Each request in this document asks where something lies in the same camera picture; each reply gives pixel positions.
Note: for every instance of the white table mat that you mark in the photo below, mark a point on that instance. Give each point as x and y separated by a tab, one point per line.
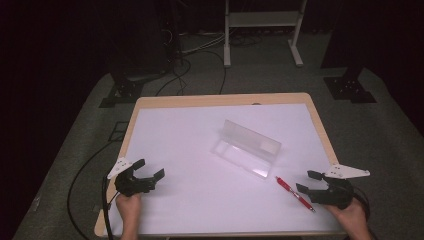
200	166

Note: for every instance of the person's left hand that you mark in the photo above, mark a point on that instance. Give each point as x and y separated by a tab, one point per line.
129	210

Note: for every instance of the white metal stand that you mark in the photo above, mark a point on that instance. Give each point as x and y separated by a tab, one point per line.
263	18

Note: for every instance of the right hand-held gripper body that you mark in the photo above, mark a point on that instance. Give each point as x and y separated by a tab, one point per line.
336	193

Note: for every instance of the person's right hand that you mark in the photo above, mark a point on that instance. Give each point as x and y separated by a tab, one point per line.
353	216

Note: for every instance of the wooden table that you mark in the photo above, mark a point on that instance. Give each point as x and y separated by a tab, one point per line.
186	100

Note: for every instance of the clear plastic pencil case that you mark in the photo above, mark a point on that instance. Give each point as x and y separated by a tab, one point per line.
248	148

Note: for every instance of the red pen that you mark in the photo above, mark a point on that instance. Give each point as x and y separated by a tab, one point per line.
295	194

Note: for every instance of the black stand base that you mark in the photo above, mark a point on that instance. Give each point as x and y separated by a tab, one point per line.
121	93
350	89

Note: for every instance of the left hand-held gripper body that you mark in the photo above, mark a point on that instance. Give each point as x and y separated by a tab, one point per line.
128	185

